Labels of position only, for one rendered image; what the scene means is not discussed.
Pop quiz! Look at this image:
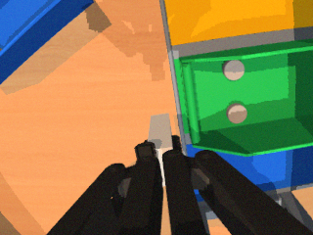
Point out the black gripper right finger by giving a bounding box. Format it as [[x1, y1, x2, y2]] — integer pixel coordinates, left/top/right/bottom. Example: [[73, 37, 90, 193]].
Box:
[[159, 113, 313, 235]]

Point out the blue bin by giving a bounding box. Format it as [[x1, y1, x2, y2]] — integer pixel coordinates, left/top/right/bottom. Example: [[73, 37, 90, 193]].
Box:
[[0, 0, 94, 84]]

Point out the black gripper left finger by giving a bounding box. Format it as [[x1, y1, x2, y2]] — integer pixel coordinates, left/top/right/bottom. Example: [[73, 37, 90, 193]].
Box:
[[46, 115, 165, 235]]

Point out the grey shelf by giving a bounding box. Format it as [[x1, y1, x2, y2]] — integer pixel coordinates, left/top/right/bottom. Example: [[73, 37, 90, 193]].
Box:
[[159, 0, 313, 232]]

